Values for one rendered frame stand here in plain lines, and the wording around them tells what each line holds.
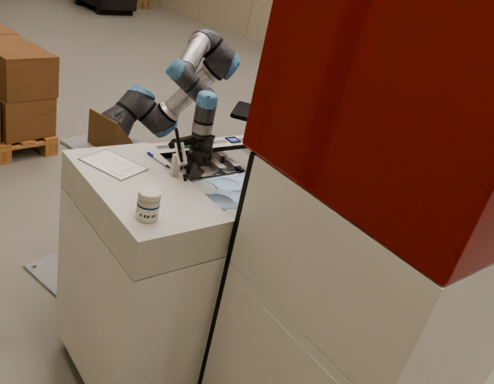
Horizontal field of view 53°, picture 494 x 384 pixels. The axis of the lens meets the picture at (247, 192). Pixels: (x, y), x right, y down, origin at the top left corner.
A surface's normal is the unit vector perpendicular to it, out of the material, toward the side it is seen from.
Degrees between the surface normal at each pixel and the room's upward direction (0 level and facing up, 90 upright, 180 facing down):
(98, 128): 90
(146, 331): 90
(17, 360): 0
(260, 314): 90
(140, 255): 90
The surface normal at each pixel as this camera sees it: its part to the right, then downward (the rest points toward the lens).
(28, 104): 0.76, 0.43
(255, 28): -0.61, 0.25
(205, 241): 0.59, 0.48
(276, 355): -0.78, 0.14
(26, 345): 0.20, -0.87
